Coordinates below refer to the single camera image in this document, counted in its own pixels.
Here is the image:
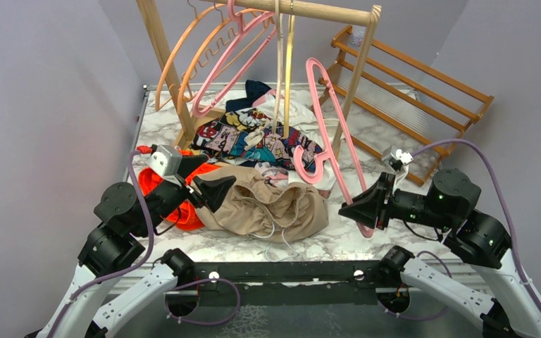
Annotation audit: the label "beige hanger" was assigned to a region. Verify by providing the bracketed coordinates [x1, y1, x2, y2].
[272, 0, 283, 133]

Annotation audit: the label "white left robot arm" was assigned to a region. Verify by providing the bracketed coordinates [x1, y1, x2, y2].
[33, 149, 236, 337]

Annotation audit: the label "wooden clothes rack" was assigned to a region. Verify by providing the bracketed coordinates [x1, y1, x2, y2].
[137, 1, 382, 144]

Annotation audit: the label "beige shorts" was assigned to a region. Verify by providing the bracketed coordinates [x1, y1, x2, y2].
[195, 165, 329, 243]

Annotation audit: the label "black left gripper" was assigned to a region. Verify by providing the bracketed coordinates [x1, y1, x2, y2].
[135, 155, 237, 237]

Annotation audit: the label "dark navy garment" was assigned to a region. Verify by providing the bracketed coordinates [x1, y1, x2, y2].
[225, 80, 271, 111]

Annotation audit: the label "inner orange hanger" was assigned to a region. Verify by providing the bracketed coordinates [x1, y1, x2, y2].
[178, 4, 274, 104]

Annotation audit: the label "orange mesh shorts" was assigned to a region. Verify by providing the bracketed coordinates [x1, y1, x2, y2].
[137, 163, 220, 232]

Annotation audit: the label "black mounting rail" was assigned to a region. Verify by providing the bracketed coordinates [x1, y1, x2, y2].
[156, 249, 409, 327]

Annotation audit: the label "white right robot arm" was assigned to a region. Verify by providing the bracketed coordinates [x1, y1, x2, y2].
[340, 169, 541, 337]

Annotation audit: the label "orange hanger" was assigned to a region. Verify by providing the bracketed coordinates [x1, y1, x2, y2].
[178, 4, 274, 104]
[154, 4, 218, 111]

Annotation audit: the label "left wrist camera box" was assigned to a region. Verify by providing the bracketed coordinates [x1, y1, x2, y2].
[146, 145, 182, 178]

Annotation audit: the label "white garment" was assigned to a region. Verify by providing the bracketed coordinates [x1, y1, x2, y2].
[257, 95, 339, 169]

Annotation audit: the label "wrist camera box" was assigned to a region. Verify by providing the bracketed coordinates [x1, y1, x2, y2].
[146, 145, 182, 178]
[381, 146, 413, 191]

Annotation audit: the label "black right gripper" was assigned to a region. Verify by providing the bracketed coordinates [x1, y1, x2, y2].
[339, 170, 454, 230]

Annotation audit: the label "yellow hanger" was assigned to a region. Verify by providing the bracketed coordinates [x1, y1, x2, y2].
[283, 0, 295, 139]

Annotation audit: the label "pink hanger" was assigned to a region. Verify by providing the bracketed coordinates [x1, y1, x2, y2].
[292, 57, 376, 239]
[192, 1, 277, 118]

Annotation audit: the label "outer orange hanger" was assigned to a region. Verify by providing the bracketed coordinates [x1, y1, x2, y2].
[154, 4, 218, 111]

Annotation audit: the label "comic print shorts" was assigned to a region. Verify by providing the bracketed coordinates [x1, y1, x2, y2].
[192, 108, 323, 172]

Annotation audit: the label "orange wooden slatted shelf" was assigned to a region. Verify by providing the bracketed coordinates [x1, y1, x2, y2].
[317, 25, 495, 187]

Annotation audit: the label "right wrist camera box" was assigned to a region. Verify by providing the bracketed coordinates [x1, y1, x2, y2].
[381, 146, 413, 191]

